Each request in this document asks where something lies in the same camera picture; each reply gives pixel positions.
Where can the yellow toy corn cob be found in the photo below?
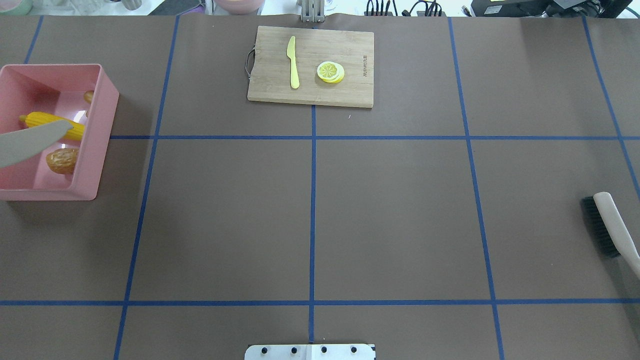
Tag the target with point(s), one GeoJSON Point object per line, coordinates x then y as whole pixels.
{"type": "Point", "coordinates": [39, 118]}

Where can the brown toy bread piece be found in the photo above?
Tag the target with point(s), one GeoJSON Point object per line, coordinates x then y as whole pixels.
{"type": "Point", "coordinates": [62, 160]}

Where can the beige hand brush black bristles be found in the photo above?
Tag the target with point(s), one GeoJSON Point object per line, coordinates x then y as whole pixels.
{"type": "Point", "coordinates": [610, 232]}

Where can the beige plastic dustpan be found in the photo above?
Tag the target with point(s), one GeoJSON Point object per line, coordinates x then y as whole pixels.
{"type": "Point", "coordinates": [18, 146]}

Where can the pink plastic bin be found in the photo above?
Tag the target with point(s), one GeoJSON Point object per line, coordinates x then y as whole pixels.
{"type": "Point", "coordinates": [79, 92]}

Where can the yellow plastic knife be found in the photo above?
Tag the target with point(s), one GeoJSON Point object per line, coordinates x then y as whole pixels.
{"type": "Point", "coordinates": [292, 56]}

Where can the yellow lemon slices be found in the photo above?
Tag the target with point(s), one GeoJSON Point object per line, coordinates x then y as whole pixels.
{"type": "Point", "coordinates": [330, 72]}

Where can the wooden cutting board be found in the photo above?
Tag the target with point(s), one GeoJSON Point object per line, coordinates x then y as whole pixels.
{"type": "Point", "coordinates": [269, 79]}

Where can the pink bowl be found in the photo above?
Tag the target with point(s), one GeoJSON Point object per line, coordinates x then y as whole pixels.
{"type": "Point", "coordinates": [239, 7]}

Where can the black monitor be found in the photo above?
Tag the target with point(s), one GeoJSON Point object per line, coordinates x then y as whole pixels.
{"type": "Point", "coordinates": [607, 9]}

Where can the aluminium frame post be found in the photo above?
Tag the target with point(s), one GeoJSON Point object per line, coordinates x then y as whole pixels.
{"type": "Point", "coordinates": [312, 11]}

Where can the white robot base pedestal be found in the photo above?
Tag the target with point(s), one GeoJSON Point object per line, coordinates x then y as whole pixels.
{"type": "Point", "coordinates": [340, 351]}

